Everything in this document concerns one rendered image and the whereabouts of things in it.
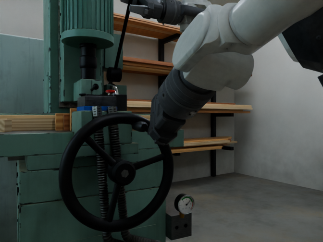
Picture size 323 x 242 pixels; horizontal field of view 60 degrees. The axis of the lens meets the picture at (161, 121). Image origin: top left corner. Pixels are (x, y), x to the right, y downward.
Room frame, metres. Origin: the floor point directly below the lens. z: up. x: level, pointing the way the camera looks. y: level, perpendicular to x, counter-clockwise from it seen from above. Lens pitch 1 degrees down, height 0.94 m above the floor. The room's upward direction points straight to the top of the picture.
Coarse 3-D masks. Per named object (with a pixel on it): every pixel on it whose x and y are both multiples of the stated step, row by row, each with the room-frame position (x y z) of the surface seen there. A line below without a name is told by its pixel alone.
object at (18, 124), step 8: (16, 120) 0.87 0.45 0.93; (24, 120) 0.88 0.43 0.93; (32, 120) 0.89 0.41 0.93; (40, 120) 0.90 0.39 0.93; (48, 120) 0.91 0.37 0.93; (16, 128) 0.87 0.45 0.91; (24, 128) 0.88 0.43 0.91; (32, 128) 0.89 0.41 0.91; (40, 128) 0.90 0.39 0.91; (48, 128) 0.91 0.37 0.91
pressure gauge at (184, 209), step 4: (180, 196) 0.90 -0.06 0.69; (184, 196) 0.89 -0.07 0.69; (188, 196) 0.90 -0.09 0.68; (176, 200) 0.90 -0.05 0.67; (180, 200) 0.89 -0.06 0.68; (184, 200) 0.90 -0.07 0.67; (188, 200) 0.90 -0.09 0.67; (192, 200) 0.91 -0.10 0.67; (176, 204) 0.89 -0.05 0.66; (180, 204) 0.89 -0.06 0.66; (184, 204) 0.90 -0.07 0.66; (188, 204) 0.90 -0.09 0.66; (192, 204) 0.91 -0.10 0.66; (176, 208) 0.90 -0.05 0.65; (180, 208) 0.89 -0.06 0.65; (184, 208) 0.90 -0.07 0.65; (188, 208) 0.90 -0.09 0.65; (192, 208) 0.91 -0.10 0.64; (180, 212) 0.89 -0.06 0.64; (184, 212) 0.90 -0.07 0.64; (188, 212) 0.90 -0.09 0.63; (180, 216) 0.92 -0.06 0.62
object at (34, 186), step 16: (32, 176) 0.75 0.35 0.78; (48, 176) 0.76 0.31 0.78; (80, 176) 0.80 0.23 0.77; (96, 176) 0.83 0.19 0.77; (144, 176) 0.90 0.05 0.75; (160, 176) 0.93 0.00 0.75; (32, 192) 0.75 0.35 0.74; (48, 192) 0.76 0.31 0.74; (80, 192) 0.80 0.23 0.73; (96, 192) 0.83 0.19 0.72
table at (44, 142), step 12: (0, 132) 0.79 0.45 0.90; (12, 132) 0.79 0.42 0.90; (24, 132) 0.79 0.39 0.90; (36, 132) 0.79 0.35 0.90; (48, 132) 0.79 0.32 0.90; (60, 132) 0.79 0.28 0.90; (72, 132) 0.80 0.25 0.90; (132, 132) 0.88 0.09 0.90; (144, 132) 0.90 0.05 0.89; (180, 132) 0.96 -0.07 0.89; (0, 144) 0.71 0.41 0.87; (12, 144) 0.72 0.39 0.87; (24, 144) 0.74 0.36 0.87; (36, 144) 0.75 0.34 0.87; (48, 144) 0.76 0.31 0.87; (60, 144) 0.78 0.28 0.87; (120, 144) 0.76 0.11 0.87; (132, 144) 0.78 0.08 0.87; (144, 144) 0.90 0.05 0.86; (156, 144) 0.92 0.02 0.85; (180, 144) 0.96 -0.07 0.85; (0, 156) 0.71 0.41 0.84; (12, 156) 0.73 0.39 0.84; (84, 156) 0.72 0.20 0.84
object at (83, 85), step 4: (80, 80) 0.93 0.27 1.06; (84, 80) 0.92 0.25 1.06; (88, 80) 0.93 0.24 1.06; (92, 80) 0.94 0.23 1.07; (96, 80) 0.94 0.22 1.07; (100, 80) 0.95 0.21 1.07; (76, 84) 0.98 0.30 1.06; (80, 84) 0.93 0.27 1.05; (84, 84) 0.92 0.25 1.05; (88, 84) 0.93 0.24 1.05; (92, 84) 0.94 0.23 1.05; (100, 84) 0.95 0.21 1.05; (76, 88) 0.99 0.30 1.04; (80, 88) 0.93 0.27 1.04; (84, 88) 0.92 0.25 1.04; (88, 88) 0.93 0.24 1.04; (100, 88) 0.95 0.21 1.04; (76, 92) 0.99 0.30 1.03; (80, 92) 0.93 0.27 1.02; (84, 92) 0.92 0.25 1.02; (88, 92) 0.93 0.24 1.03; (92, 92) 0.94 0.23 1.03; (96, 92) 0.94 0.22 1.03; (100, 92) 0.95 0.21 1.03; (76, 96) 0.99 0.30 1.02; (80, 96) 0.93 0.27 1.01; (76, 100) 0.99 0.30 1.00
